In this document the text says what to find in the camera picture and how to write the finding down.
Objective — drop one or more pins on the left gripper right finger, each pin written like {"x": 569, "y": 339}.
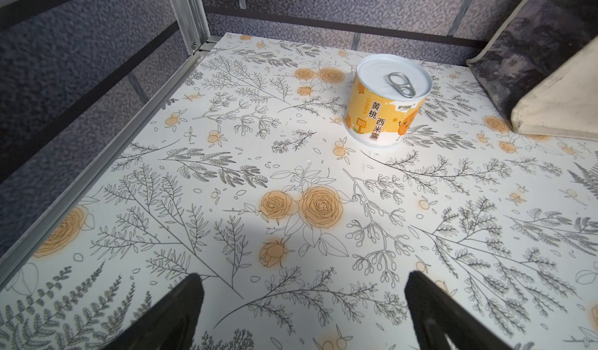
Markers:
{"x": 439, "y": 320}

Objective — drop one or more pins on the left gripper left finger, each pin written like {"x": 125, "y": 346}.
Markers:
{"x": 170, "y": 323}

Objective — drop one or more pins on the beige canvas tote bag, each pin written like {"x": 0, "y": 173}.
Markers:
{"x": 540, "y": 68}

